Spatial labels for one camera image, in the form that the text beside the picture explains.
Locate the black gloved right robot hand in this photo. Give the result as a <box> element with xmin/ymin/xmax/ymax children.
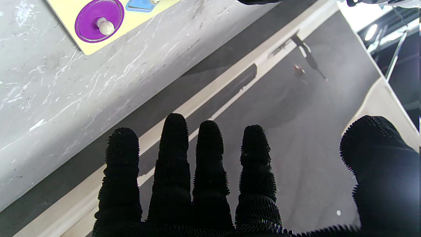
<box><xmin>92</xmin><ymin>114</ymin><xmax>421</xmax><ymax>237</ymax></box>

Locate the purple circle puzzle piece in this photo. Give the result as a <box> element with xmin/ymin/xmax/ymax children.
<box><xmin>75</xmin><ymin>0</ymin><xmax>125</xmax><ymax>43</ymax></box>

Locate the bright white studio lamp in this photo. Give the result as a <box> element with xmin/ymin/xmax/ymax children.
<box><xmin>364</xmin><ymin>24</ymin><xmax>378</xmax><ymax>41</ymax></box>

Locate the blue diamond puzzle piece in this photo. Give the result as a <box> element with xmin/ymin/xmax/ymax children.
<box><xmin>126</xmin><ymin>0</ymin><xmax>162</xmax><ymax>13</ymax></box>

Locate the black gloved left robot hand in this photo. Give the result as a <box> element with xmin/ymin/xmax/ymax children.
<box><xmin>237</xmin><ymin>0</ymin><xmax>284</xmax><ymax>5</ymax></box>

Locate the yellow wooden shape puzzle board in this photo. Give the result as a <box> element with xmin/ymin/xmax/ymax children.
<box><xmin>45</xmin><ymin>0</ymin><xmax>182</xmax><ymax>56</ymax></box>

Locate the wooden cutting board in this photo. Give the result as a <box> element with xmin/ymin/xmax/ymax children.
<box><xmin>341</xmin><ymin>77</ymin><xmax>420</xmax><ymax>152</ymax></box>

